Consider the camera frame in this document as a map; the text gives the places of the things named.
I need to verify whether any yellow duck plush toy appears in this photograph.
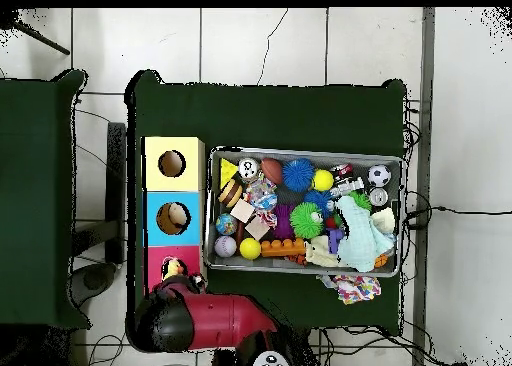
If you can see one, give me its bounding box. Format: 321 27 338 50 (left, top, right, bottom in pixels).
161 257 187 281

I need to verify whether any green spiky toy with eyes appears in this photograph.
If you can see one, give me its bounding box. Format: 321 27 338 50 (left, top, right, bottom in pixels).
347 190 373 213

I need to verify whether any dark green tablecloth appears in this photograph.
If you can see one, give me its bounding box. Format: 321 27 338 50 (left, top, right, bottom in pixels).
125 69 408 337

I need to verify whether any blue spiky ball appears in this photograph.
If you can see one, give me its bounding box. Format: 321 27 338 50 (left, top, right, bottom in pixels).
281 157 316 193

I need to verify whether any thin black rod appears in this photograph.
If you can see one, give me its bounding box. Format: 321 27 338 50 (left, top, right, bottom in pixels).
11 19 72 57

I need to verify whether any neighbouring green covered table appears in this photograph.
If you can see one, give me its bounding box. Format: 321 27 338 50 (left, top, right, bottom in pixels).
0 69 92 330

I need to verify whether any black stand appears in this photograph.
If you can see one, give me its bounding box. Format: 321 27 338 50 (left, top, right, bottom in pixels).
71 121 128 307

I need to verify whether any wooden burger toy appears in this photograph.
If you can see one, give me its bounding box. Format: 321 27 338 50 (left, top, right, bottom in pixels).
217 179 244 208

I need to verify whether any wooden box with three holes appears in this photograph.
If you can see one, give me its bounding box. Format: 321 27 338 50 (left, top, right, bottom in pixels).
141 136 208 295

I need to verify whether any small soccer ball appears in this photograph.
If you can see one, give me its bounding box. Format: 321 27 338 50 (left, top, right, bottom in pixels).
366 164 392 188

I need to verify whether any purple plastic toy piece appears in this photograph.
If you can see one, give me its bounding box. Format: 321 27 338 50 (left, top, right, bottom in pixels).
324 227 346 255

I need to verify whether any silver drink can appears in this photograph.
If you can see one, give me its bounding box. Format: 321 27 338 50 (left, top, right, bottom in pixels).
238 157 261 181

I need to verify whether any black cable on floor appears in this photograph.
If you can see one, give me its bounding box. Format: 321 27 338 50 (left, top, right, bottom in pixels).
403 205 512 230

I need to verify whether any globe print ball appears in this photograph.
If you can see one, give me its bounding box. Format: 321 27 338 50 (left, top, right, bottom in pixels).
215 212 240 236

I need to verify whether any shallow clear mesh bin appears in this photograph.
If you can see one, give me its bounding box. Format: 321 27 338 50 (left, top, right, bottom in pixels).
203 146 404 279

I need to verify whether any multicoloured dotted cloth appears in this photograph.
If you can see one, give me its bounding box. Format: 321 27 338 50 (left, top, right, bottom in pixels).
319 274 382 306

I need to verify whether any yellow cheese wedge toy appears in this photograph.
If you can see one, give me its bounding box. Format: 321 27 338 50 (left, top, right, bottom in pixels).
219 158 239 191

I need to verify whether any mint green waffle cloth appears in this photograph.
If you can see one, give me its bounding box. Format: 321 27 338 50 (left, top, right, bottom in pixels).
335 195 397 273

